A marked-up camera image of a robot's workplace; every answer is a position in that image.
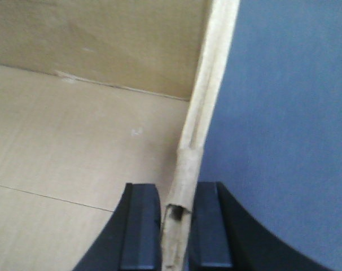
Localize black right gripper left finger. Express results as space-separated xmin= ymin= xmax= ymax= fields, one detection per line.
xmin=73 ymin=183 xmax=161 ymax=270

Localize brown cardboard carton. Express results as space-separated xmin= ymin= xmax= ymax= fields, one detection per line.
xmin=0 ymin=1 xmax=240 ymax=270

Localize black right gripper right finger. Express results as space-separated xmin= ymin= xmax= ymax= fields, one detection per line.
xmin=187 ymin=182 xmax=326 ymax=270

